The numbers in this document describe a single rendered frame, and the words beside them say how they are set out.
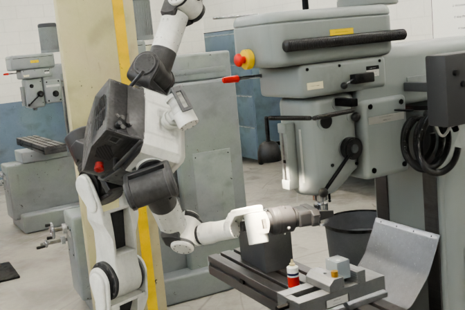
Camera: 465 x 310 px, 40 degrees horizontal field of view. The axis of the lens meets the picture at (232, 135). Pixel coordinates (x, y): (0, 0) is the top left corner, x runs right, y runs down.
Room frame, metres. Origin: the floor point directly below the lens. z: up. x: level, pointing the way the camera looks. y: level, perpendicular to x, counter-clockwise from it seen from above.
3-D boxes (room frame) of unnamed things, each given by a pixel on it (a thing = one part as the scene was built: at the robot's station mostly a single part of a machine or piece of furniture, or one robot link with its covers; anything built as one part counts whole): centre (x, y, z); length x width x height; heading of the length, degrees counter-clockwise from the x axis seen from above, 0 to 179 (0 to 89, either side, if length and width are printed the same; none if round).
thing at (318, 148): (2.06, -0.27, 1.47); 0.21 x 0.19 x 0.32; 28
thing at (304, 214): (2.03, -0.18, 1.23); 0.13 x 0.12 x 0.10; 17
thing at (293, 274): (2.14, -0.16, 1.01); 0.04 x 0.04 x 0.11
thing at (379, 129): (2.15, -0.44, 1.47); 0.24 x 0.19 x 0.26; 28
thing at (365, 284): (1.99, -0.27, 1.01); 0.35 x 0.15 x 0.11; 119
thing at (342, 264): (2.00, -0.30, 1.07); 0.06 x 0.05 x 0.06; 29
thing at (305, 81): (2.08, -0.30, 1.68); 0.34 x 0.24 x 0.10; 118
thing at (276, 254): (2.44, -0.09, 1.05); 0.22 x 0.12 x 0.20; 25
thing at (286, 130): (2.01, -0.17, 1.45); 0.04 x 0.04 x 0.21; 28
